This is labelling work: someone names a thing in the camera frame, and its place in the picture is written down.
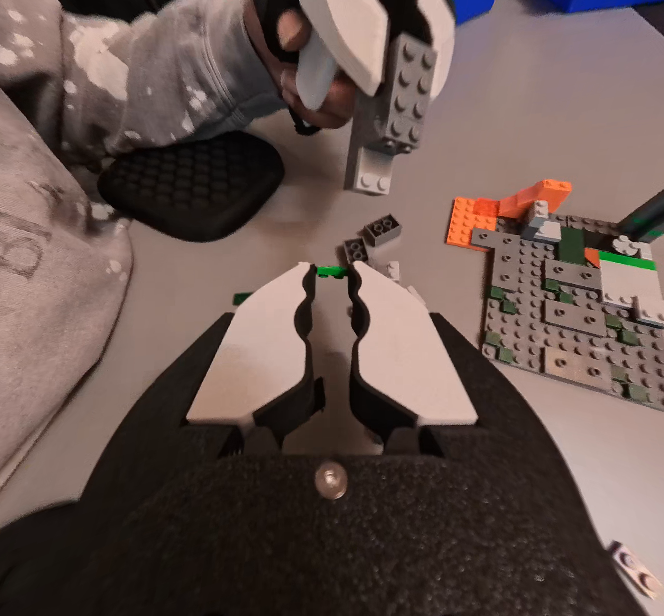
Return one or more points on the bright green lego plate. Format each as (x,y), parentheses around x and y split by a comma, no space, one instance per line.
(332,272)

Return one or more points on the person's left hand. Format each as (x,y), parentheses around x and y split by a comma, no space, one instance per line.
(332,102)

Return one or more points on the partly built grey lego model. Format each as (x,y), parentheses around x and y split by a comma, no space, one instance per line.
(560,304)

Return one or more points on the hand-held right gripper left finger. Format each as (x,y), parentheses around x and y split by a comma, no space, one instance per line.
(254,362)

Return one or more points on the grey lego wall section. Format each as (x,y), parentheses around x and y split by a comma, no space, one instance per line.
(410,87)

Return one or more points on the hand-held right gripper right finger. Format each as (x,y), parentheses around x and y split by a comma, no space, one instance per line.
(410,362)

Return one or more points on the grey splattered hoodie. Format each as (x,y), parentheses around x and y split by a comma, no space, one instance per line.
(52,263)

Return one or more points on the black mesh armrest pad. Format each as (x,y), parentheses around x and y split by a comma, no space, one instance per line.
(192,185)

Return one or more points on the person's left forearm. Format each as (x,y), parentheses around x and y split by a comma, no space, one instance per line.
(171,71)

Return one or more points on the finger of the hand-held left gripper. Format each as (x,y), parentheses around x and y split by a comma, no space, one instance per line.
(347,14)
(441,29)

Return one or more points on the small dark green lego plate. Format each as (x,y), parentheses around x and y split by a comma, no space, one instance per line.
(243,298)

